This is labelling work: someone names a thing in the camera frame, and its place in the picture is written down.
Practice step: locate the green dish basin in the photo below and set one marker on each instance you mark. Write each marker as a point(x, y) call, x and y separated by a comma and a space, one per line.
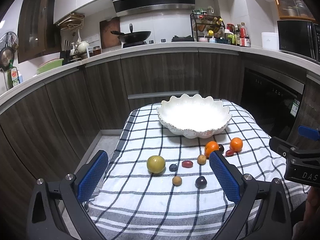
point(49, 65)

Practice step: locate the white scalloped ceramic bowl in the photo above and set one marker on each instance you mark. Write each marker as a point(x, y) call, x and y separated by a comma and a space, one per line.
point(194, 116)

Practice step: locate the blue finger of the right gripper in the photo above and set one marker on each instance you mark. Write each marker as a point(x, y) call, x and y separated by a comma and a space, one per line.
point(309, 133)

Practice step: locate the dark blue plum with stem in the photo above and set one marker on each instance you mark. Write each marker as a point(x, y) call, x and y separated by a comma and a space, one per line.
point(173, 167)

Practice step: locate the tan longan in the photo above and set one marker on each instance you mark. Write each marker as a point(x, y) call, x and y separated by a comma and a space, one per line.
point(201, 160)
point(177, 180)

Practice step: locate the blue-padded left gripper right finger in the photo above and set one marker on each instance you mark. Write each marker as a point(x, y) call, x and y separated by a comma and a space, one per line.
point(272, 220)

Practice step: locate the knife block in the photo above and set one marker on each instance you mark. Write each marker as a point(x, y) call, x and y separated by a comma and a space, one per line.
point(65, 54)

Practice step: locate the wooden cutting board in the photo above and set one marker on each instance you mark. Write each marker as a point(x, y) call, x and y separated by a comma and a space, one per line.
point(109, 40)

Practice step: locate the white rice cooker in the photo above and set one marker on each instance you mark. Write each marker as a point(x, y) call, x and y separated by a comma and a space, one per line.
point(270, 41)

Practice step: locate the black wok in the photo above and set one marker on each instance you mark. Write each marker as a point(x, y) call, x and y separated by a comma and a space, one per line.
point(132, 36)

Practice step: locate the dark purple plum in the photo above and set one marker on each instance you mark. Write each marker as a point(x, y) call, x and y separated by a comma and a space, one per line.
point(201, 182)

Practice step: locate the grey drawer handle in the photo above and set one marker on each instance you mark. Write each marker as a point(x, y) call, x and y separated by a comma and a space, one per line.
point(161, 94)

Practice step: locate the dark glass cabinet door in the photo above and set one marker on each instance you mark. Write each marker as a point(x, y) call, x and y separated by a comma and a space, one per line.
point(37, 33)

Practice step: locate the hanging frying pan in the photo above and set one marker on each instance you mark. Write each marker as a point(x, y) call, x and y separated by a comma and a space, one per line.
point(9, 46)

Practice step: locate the larger orange mandarin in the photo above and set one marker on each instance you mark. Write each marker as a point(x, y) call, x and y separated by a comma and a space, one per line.
point(210, 147)

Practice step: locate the black microwave oven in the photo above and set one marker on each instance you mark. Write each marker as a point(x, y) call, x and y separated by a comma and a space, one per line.
point(299, 37)

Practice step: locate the built-in black dishwasher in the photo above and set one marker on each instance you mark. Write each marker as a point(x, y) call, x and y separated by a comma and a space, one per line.
point(273, 99)

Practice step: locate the person's hand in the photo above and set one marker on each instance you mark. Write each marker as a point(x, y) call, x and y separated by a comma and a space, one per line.
point(308, 228)

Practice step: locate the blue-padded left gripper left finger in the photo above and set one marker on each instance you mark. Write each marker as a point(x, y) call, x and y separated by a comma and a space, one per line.
point(44, 220)

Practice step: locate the black spice rack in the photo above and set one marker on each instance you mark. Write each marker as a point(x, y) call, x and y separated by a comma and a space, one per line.
point(203, 25)

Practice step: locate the white teapot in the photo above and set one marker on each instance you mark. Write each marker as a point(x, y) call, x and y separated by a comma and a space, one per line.
point(82, 47)

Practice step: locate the green apple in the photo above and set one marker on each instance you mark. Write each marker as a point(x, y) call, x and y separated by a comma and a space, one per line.
point(155, 164)

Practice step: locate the wooden glass wall cabinet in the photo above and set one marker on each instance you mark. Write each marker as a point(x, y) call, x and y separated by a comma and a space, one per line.
point(293, 10)

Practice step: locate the white blue checked cloth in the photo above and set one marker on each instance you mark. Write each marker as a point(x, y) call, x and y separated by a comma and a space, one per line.
point(134, 203)

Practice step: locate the smaller orange mandarin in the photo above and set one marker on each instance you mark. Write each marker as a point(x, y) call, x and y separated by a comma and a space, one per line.
point(236, 144)

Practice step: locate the dark grape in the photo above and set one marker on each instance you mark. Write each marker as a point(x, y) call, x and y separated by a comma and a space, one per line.
point(221, 148)

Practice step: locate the red cherry tomato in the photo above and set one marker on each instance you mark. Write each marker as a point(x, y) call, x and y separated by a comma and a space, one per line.
point(187, 164)
point(229, 153)

